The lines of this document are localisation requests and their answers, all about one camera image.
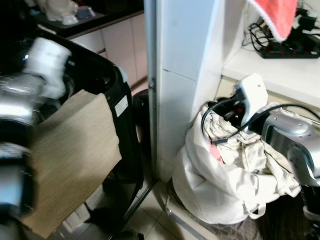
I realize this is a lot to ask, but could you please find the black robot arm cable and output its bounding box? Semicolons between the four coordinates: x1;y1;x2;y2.
200;97;320;147

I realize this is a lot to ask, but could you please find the cream fabric laundry bag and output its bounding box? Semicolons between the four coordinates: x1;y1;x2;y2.
171;100;303;226

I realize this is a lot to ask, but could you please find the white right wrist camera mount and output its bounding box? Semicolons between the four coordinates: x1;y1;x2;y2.
235;73;269;126

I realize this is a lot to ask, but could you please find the white built-in shelf unit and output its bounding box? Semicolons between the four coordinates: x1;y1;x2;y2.
145;0;320;183

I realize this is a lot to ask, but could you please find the white plastic bag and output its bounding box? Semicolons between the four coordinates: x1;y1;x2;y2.
35;0;81;26

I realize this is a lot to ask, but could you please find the tan woven cloth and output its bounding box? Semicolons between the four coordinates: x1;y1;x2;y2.
19;90;123;239

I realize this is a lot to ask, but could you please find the black power strip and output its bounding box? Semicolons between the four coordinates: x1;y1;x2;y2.
259;40;320;60

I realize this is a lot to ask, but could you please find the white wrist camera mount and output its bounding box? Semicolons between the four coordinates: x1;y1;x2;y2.
235;73;269;126
27;37;72;99

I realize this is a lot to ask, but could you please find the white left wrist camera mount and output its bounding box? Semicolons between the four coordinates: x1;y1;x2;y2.
27;37;72;99

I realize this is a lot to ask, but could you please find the white drawer cabinet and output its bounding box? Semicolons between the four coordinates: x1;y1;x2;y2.
67;12;150;93

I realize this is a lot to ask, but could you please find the black power adapter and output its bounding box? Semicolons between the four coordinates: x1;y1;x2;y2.
295;7;320;33

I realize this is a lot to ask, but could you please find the black round container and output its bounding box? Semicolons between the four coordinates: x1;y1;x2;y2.
131;89;152;151

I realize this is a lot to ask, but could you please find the pink bag tag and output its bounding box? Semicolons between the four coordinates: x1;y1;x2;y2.
210;144;224;162

